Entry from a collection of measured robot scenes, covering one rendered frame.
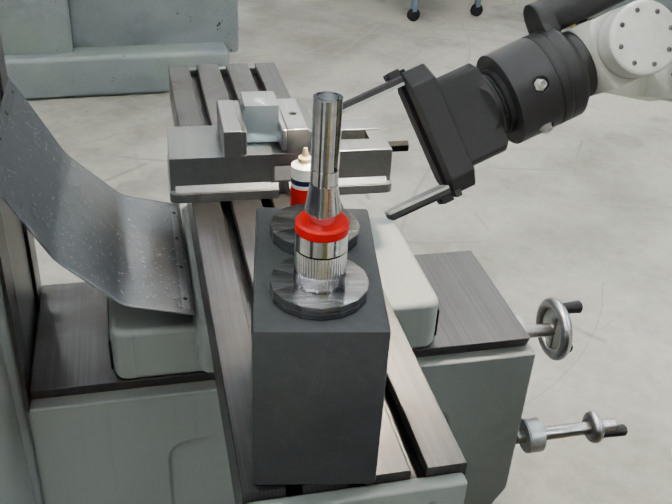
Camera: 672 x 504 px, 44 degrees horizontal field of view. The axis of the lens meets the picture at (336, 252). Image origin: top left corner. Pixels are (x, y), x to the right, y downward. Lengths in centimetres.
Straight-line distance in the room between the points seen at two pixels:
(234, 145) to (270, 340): 60
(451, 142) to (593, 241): 245
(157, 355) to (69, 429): 18
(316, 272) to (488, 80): 23
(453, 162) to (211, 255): 50
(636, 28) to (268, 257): 39
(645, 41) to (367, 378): 38
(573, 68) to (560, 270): 222
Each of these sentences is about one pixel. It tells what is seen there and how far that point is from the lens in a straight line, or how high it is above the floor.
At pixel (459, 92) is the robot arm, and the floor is 126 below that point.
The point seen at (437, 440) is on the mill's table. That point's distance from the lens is 90.
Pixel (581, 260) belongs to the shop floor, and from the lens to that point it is 306.
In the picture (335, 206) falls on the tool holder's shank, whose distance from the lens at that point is 71.
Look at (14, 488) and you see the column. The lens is 134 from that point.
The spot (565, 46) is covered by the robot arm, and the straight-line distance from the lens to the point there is 79.
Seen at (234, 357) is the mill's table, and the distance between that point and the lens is 99.
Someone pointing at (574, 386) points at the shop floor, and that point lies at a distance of 248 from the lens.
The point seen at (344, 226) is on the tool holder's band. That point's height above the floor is 117.
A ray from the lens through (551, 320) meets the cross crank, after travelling 160.
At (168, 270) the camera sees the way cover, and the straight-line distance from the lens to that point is 127.
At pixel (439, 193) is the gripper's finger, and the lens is 77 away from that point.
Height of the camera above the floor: 153
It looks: 32 degrees down
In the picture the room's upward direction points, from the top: 3 degrees clockwise
